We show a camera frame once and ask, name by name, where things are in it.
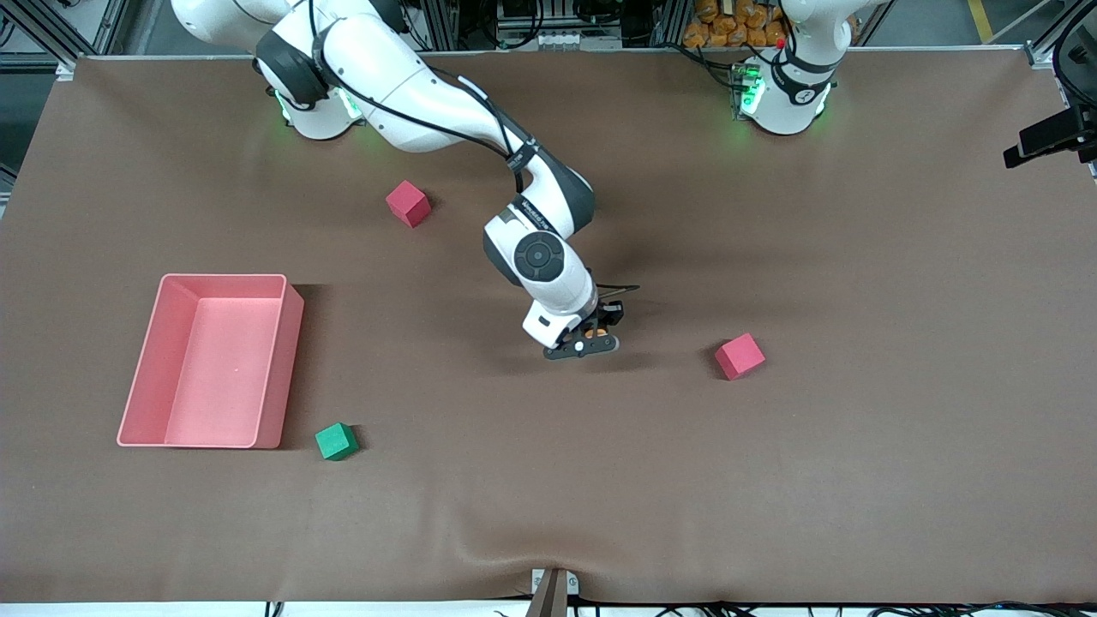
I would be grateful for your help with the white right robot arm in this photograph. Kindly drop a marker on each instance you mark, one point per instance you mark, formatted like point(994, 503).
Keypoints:
point(411, 94)

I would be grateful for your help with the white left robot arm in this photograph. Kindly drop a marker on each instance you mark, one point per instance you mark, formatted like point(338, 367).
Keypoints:
point(784, 103)

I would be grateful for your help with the pink cube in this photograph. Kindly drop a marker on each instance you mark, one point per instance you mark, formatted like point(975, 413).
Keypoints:
point(739, 356)
point(406, 203)

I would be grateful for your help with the brown table cover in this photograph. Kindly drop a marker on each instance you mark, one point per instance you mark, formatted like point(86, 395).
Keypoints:
point(514, 480)

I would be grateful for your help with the green cube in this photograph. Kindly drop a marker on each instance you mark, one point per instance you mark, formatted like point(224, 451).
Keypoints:
point(334, 441)

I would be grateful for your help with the white power strip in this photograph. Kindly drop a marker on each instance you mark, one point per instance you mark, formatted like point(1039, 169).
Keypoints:
point(557, 39)

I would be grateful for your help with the pile of orange objects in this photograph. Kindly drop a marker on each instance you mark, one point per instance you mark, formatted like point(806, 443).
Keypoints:
point(728, 26)

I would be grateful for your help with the pink plastic tray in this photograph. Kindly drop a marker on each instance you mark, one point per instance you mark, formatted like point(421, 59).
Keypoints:
point(214, 368)

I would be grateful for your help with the aluminium frame post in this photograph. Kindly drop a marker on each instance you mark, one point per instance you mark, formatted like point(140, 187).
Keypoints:
point(1058, 34)
point(51, 26)

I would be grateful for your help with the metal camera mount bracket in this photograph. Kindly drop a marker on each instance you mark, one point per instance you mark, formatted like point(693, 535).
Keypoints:
point(553, 591)

